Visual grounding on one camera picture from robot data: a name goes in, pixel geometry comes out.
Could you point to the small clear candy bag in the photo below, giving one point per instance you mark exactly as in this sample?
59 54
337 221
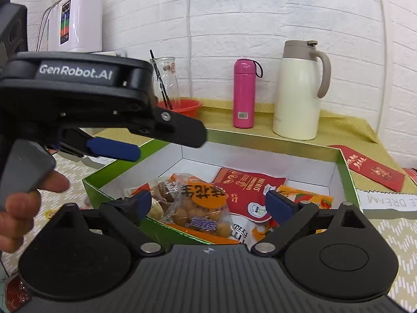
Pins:
154 209

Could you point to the person's left hand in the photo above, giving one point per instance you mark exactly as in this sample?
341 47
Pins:
16 228

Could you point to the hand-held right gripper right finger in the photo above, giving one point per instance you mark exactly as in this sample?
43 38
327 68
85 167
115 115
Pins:
278 206

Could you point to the cream thermos jug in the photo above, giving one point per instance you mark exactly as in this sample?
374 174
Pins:
296 104

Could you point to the pink insulated bottle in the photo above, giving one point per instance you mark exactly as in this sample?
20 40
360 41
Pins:
244 97

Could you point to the white and blue snack packet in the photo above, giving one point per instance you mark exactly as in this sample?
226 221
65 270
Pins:
241 234

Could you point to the green cardboard box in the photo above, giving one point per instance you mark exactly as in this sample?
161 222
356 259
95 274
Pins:
97 189

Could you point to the patterned table mat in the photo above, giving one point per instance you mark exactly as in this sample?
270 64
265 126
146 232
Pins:
399 231

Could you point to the clear bag of round nuts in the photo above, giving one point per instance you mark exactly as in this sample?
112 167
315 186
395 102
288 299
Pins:
195 215

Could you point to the dark red nut bag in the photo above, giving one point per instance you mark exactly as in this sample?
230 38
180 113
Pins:
247 189

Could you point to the white wall water purifier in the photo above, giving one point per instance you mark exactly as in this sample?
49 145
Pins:
81 22

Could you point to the red plastic basket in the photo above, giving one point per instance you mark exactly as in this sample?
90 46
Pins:
185 107

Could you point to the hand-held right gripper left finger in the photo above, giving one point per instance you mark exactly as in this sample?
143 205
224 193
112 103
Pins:
143 203

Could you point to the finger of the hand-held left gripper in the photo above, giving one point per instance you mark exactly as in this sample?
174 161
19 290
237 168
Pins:
114 148
182 130

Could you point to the glass carafe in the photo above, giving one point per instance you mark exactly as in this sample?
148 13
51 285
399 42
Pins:
171 84

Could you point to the red envelope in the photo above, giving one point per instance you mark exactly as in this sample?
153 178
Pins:
411 176
371 166

